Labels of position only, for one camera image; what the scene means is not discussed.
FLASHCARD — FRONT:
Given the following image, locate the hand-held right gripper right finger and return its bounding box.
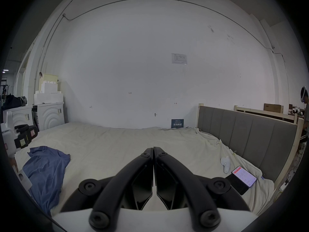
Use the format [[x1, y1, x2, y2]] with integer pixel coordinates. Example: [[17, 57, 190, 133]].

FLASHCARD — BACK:
[[154, 146, 252, 230]]

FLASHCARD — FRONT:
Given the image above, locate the person's left hand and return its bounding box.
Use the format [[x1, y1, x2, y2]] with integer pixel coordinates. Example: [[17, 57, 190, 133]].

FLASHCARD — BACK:
[[9, 157, 20, 175]]

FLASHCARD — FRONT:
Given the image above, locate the bare wooden bed frame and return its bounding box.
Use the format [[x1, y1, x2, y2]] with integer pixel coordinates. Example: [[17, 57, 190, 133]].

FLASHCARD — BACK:
[[235, 105, 298, 125]]

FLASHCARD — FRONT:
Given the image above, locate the black phone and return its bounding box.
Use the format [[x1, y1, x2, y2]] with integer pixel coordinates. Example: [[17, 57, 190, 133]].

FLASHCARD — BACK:
[[225, 174, 249, 196]]

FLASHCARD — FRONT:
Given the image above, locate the white paper notice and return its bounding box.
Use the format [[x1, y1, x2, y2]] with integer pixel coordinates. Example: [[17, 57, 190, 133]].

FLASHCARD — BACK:
[[171, 53, 188, 65]]

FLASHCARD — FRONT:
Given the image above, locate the brown carton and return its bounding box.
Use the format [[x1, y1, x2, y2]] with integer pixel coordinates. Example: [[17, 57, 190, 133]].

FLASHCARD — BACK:
[[263, 103, 283, 113]]

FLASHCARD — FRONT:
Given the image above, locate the white washing machine with bag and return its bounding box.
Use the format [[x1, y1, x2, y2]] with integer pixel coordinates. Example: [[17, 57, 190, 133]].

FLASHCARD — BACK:
[[1, 93, 35, 136]]

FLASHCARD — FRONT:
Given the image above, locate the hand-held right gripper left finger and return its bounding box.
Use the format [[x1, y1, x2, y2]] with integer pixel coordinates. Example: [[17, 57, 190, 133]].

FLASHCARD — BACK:
[[60, 147, 154, 230]]

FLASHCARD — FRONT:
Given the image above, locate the white hand controller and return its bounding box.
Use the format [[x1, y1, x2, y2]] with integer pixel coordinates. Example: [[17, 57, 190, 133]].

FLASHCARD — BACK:
[[220, 156, 232, 174]]

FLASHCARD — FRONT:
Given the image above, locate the phone with lit screen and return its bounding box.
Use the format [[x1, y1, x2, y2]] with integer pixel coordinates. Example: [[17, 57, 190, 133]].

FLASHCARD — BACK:
[[231, 165, 258, 187]]

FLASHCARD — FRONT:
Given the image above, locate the bed with beige sheet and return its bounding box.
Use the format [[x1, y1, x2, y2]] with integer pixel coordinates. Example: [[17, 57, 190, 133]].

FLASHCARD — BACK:
[[14, 121, 276, 217]]

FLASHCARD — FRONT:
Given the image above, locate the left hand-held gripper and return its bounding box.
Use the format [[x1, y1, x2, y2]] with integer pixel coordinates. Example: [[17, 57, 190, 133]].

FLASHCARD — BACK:
[[0, 110, 39, 198]]

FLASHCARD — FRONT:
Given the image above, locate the white washing machine with foam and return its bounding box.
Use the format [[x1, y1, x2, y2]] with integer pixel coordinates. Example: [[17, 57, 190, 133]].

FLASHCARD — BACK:
[[32, 72, 66, 132]]

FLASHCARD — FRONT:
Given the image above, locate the grey padded headboard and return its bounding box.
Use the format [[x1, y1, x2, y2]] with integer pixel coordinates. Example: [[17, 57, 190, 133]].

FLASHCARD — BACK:
[[197, 103, 305, 191]]

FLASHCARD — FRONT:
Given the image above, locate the blue shirt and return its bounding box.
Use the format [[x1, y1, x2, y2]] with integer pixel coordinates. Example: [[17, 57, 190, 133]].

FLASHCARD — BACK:
[[23, 146, 71, 216]]

